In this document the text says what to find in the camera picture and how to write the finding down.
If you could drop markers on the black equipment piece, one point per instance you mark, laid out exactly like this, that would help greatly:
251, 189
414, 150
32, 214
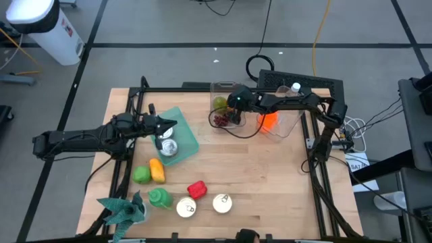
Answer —
5, 113

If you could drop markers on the gray caster base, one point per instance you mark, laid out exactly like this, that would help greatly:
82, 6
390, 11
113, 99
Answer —
69, 3

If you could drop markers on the red grapes bunch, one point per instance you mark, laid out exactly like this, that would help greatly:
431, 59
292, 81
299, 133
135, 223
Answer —
221, 121

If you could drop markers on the dark gray desk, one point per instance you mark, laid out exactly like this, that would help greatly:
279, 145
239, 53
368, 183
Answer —
413, 135

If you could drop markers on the orange squeeze bottle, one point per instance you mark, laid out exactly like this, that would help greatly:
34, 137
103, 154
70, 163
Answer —
268, 123

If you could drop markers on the green pear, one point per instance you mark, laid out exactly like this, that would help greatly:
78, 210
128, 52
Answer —
220, 104

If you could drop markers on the food can green label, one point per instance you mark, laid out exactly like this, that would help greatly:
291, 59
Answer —
168, 148

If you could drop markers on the black metal beam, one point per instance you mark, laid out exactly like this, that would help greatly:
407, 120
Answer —
384, 167

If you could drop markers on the teal cloth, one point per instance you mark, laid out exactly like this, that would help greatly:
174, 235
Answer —
123, 212

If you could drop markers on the teal plastic tray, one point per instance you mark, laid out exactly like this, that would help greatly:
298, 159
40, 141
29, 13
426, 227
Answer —
185, 135

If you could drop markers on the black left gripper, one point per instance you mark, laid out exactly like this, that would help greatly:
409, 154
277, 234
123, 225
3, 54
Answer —
146, 123

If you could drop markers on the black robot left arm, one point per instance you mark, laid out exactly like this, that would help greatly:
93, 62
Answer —
74, 140

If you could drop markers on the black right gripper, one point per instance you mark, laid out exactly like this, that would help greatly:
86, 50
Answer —
235, 115

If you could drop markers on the clear plastic bin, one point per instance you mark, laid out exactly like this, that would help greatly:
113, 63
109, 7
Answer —
216, 88
290, 125

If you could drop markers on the salmon can blue label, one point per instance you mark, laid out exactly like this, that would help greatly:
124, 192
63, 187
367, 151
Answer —
186, 207
222, 203

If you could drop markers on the white trash bin black bag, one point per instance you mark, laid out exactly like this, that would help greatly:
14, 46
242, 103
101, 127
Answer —
44, 30

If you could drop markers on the green bell pepper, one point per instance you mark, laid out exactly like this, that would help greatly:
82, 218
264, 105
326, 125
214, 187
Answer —
141, 175

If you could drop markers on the green squeeze bottle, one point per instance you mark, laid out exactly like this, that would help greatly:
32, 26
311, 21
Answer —
160, 198

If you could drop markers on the white paper sign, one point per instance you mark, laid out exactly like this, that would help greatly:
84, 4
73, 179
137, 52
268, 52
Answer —
357, 166

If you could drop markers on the yellow toy vegetable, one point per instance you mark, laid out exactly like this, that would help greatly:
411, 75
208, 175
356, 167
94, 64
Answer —
157, 170

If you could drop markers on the black desk device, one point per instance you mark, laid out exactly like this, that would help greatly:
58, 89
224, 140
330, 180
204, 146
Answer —
424, 91

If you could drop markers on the gray cabinet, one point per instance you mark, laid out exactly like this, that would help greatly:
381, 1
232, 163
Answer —
415, 189

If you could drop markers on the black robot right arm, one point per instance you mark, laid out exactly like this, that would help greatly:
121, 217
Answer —
297, 101

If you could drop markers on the translucent plastic cup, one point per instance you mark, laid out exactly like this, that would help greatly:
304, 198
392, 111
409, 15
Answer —
388, 202

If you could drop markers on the black aluminium rig frame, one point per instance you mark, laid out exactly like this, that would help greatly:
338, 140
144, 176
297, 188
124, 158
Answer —
162, 90

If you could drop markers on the black table clamp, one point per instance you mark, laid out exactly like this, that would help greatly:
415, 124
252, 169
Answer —
174, 237
269, 237

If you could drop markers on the red bell pepper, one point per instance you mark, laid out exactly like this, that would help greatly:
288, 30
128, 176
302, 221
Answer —
197, 190

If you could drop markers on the silver metal bracket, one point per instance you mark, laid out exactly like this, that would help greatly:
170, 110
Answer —
310, 143

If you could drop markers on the gray stand base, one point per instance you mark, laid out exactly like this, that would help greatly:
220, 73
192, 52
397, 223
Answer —
17, 80

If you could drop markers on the person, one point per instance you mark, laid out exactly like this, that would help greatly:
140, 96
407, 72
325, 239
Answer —
247, 237

